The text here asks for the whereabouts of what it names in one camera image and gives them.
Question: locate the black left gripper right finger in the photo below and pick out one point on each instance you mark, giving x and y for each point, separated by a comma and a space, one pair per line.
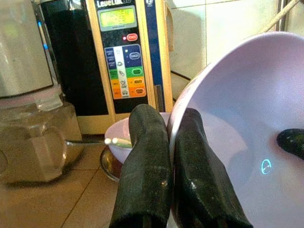
197, 171

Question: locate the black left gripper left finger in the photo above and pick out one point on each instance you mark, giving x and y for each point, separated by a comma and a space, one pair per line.
145, 166

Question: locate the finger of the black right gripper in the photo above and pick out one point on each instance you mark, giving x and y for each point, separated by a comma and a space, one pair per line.
292, 142

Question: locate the purple plastic bowl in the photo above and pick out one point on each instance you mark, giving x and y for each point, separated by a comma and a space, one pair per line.
117, 155
249, 95

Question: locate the round steel plate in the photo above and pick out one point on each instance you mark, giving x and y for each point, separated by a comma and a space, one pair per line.
107, 165

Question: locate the metal spoon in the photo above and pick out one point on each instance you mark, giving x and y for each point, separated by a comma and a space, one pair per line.
83, 142

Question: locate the water ionizer with button panel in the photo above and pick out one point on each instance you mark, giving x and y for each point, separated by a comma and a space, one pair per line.
123, 59

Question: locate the clear glass jar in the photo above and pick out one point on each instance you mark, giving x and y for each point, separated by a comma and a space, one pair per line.
35, 142

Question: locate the white water tube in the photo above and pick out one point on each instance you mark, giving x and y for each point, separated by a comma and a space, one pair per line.
280, 15

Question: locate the steel filter canister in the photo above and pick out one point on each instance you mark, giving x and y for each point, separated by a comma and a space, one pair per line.
21, 47

